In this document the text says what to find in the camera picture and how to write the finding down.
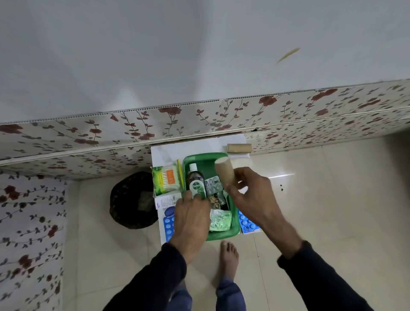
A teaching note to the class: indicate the person's right hand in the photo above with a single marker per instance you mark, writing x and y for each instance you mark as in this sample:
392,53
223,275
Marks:
256,200

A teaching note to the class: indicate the person's left hand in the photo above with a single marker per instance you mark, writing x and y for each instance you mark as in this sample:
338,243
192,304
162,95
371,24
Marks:
190,222

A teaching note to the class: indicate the person's left fingers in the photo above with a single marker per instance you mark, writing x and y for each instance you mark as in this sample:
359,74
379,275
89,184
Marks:
192,196

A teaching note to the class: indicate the person's right thumb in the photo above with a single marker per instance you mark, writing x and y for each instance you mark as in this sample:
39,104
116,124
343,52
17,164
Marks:
233,193

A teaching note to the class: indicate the beige bandage roll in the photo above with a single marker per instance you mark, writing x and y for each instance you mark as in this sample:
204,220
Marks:
225,170
239,148

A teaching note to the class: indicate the person's right forearm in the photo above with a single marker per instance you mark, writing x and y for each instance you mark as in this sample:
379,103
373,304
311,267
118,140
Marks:
307,272

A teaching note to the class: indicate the person's left forearm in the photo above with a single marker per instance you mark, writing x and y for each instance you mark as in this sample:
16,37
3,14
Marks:
153,282

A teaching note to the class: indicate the brown capsule blister strip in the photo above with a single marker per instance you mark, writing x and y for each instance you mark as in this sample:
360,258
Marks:
219,200

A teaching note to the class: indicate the brown antiseptic bottle green label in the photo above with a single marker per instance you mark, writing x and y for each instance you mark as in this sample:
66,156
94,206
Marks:
195,181

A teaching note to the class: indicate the silver tablet blister strip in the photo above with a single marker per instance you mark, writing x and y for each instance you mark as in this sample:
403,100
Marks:
213,185

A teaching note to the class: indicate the white medicine box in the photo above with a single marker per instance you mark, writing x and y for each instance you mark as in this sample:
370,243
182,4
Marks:
166,202

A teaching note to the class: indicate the green foil tablet strip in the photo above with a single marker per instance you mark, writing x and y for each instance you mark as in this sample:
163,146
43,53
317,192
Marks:
220,220

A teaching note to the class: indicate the green cotton buds packet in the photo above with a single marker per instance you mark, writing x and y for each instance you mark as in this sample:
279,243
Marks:
165,179

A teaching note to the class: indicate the blue pill blister card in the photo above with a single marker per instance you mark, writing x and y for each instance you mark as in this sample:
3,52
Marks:
168,224
248,224

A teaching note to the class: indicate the green plastic tray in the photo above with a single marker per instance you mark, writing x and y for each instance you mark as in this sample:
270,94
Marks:
208,161

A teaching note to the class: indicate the black round basket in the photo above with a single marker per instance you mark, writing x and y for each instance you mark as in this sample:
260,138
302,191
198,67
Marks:
134,200

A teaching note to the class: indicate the person's bare foot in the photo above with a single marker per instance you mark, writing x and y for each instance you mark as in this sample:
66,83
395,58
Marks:
229,259

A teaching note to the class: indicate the person's blue jeans leg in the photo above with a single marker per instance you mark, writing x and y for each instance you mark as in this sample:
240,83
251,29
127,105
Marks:
180,298
230,294

